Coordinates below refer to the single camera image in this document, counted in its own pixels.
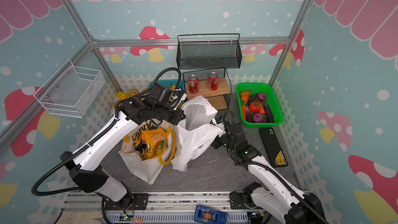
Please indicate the white plastic grocery bag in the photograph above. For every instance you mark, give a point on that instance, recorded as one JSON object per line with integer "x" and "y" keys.
{"x": 195, "y": 133}

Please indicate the black wire wall basket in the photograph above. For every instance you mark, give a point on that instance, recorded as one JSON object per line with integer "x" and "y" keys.
{"x": 204, "y": 51}

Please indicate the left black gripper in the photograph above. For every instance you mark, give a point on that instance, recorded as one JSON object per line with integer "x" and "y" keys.
{"x": 178, "y": 113}

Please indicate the cream canvas tote bag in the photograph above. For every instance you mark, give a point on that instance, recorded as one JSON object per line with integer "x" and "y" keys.
{"x": 148, "y": 170}

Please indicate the green plastic vegetable basket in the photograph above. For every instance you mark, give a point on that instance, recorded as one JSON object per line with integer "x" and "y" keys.
{"x": 246, "y": 94}

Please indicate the white wire wall basket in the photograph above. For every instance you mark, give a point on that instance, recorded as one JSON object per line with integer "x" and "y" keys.
{"x": 70, "y": 91}

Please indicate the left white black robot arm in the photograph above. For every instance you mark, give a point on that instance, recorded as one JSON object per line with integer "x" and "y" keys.
{"x": 158, "y": 102}

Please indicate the red soda can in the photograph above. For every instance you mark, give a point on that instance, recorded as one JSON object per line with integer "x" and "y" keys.
{"x": 213, "y": 81}
{"x": 193, "y": 83}

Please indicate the black flat box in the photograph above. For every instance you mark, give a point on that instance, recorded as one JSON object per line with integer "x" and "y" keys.
{"x": 273, "y": 148}

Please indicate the red strawberry toy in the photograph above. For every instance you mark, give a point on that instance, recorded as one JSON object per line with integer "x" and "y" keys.
{"x": 254, "y": 107}

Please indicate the black wire wooden shelf rack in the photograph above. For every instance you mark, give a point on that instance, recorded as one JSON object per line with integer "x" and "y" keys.
{"x": 220, "y": 98}

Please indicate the left red soda can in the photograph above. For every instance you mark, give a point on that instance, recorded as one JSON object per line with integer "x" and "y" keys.
{"x": 193, "y": 83}

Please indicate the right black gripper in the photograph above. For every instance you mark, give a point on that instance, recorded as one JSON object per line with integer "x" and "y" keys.
{"x": 222, "y": 140}

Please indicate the orange yellow snack bag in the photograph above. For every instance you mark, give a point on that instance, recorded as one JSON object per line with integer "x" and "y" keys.
{"x": 161, "y": 141}

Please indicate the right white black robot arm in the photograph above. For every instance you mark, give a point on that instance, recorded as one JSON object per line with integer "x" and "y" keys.
{"x": 273, "y": 193}

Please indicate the purple onion toy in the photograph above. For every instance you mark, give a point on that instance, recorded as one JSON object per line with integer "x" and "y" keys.
{"x": 262, "y": 97}

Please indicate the black yellow snack bag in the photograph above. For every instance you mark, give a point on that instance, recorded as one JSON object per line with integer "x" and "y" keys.
{"x": 144, "y": 141}

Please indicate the teal plastic fruit basket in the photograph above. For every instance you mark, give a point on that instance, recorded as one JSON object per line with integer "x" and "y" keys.
{"x": 171, "y": 83}

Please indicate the right red soda can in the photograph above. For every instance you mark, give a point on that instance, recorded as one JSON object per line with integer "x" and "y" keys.
{"x": 213, "y": 81}

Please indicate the blue device on rail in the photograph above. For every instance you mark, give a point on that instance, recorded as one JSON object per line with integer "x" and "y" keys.
{"x": 206, "y": 215}

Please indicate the dark eggplant toy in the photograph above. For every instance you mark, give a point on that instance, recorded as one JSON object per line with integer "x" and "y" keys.
{"x": 268, "y": 113}

